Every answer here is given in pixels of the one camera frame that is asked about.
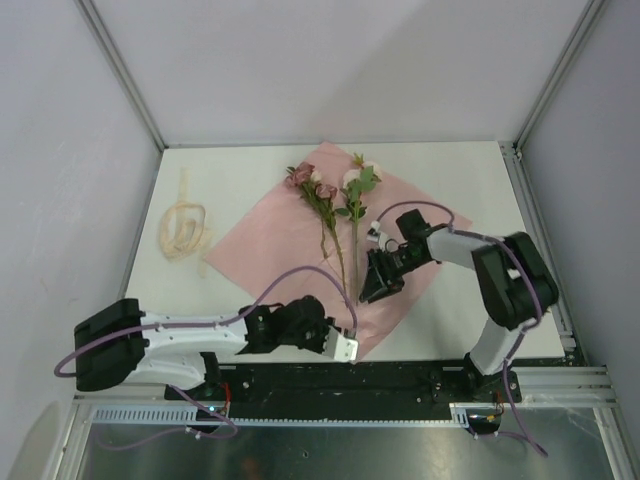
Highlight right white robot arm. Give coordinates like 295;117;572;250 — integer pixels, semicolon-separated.
359;209;559;402

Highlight aluminium frame rail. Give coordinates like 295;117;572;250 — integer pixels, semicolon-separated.
73;383;166;405

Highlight cream ribbon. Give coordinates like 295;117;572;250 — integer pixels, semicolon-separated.
158;167;213;278

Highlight pink wrapping paper sheet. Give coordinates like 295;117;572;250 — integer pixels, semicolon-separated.
206;143;482;360

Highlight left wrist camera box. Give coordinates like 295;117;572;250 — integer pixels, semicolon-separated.
322;329;359;363

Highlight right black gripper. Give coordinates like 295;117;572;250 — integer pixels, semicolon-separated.
360;246;429;303

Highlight purple cable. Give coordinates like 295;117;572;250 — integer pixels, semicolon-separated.
374;199;550;457
53;264;359;451

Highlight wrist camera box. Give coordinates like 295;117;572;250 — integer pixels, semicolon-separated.
322;329;359;363
366;220;389;249

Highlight white cable duct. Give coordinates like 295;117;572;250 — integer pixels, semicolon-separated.
93;404;469;428

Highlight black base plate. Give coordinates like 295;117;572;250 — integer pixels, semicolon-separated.
188;361;522;422

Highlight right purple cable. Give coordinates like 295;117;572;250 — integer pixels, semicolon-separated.
374;199;550;457

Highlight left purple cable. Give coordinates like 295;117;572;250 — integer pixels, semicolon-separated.
53;264;359;451

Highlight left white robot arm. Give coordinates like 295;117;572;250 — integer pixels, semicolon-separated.
74;296;341;400

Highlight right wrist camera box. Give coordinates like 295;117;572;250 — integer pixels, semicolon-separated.
366;220;389;249

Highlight dark pink rose stem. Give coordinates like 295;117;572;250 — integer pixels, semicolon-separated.
284;161;347;290

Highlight light pink rose stem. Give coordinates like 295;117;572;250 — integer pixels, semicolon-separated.
336;153;382;302

